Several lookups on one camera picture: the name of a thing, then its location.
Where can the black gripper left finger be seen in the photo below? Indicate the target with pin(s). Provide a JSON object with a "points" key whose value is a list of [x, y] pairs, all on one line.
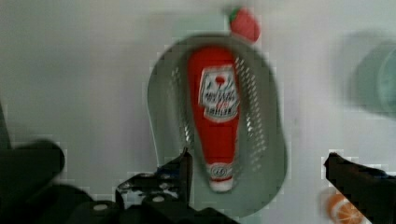
{"points": [[161, 197]]}

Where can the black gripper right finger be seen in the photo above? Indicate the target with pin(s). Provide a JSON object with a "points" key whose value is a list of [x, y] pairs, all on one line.
{"points": [[372, 191]]}

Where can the red ketchup bottle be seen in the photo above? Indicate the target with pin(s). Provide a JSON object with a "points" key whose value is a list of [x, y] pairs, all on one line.
{"points": [[215, 107]]}

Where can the green oval strainer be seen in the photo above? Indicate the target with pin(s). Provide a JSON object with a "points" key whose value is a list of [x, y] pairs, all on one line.
{"points": [[261, 159]]}

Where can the orange slice toy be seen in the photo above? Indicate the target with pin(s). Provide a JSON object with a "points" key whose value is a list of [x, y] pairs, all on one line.
{"points": [[341, 211]]}

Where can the green mug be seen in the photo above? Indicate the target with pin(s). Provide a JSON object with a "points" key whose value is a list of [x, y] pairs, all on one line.
{"points": [[373, 81]]}

